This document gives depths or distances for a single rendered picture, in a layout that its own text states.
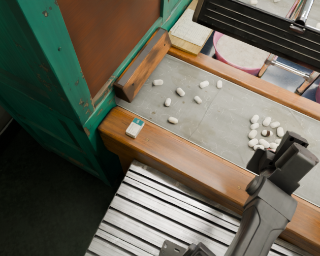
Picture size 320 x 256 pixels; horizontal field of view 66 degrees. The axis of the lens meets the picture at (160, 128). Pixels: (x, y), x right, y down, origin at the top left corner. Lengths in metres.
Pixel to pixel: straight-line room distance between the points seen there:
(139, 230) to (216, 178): 0.28
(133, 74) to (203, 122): 0.29
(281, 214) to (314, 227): 0.37
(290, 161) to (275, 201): 0.09
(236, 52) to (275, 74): 0.19
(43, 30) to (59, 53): 0.06
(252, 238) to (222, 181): 0.36
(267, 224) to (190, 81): 0.63
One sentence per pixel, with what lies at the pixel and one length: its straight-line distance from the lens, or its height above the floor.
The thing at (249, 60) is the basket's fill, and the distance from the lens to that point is 1.11.
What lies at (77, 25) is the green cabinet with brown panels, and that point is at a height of 1.12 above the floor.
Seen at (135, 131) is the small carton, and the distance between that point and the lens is 0.79.
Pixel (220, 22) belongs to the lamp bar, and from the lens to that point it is 0.69.
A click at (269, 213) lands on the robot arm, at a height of 1.06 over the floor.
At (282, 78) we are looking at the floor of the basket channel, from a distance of 1.18.
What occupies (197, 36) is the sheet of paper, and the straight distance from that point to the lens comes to 1.07.
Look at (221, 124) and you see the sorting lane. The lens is 0.88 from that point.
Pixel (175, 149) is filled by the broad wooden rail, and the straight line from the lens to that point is 0.79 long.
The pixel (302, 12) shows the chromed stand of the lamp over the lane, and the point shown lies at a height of 1.12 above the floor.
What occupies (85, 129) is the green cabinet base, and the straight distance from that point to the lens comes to 0.78.
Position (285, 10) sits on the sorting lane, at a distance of 1.39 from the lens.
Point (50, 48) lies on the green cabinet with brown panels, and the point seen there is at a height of 1.14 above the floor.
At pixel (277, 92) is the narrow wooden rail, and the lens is 1.00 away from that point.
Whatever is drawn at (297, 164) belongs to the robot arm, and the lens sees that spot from 0.54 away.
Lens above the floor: 1.49
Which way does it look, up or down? 63 degrees down
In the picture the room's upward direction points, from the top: 5 degrees clockwise
